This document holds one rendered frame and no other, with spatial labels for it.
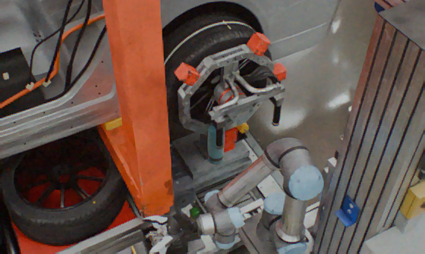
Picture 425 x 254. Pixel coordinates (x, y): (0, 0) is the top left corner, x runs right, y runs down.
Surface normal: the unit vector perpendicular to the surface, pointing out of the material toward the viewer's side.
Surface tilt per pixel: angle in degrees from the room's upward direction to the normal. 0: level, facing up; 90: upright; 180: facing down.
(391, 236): 0
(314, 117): 0
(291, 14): 90
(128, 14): 90
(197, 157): 0
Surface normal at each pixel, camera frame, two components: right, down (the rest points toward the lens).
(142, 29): 0.47, 0.65
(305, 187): 0.26, 0.61
